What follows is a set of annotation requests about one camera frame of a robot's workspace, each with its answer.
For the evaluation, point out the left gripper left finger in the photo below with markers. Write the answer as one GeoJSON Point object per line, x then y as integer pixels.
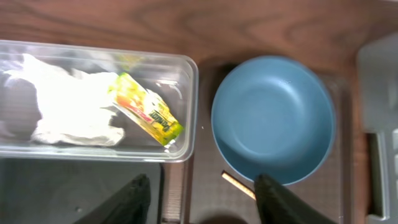
{"type": "Point", "coordinates": [129, 205]}

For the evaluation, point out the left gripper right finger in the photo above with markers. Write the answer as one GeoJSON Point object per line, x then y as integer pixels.
{"type": "Point", "coordinates": [278, 205]}

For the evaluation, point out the white paper napkin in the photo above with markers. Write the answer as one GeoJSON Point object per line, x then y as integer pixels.
{"type": "Point", "coordinates": [75, 106]}

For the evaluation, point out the grey plastic dishwasher rack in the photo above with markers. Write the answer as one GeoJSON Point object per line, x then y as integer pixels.
{"type": "Point", "coordinates": [377, 74]}

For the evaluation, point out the clear plastic waste bin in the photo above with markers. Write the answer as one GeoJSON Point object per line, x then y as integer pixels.
{"type": "Point", "coordinates": [173, 77]}

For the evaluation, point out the wooden chopstick on tray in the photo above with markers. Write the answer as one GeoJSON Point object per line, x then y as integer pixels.
{"type": "Point", "coordinates": [235, 182]}

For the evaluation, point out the dark brown serving tray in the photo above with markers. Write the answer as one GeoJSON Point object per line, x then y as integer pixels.
{"type": "Point", "coordinates": [205, 189]}

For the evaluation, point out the green yellow snack wrapper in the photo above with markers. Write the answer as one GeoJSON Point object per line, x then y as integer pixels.
{"type": "Point", "coordinates": [146, 108]}

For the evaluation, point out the black rectangular tray bin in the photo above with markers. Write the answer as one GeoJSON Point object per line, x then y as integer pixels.
{"type": "Point", "coordinates": [51, 191]}

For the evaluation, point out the blue round plate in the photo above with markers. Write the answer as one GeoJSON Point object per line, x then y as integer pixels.
{"type": "Point", "coordinates": [272, 115]}

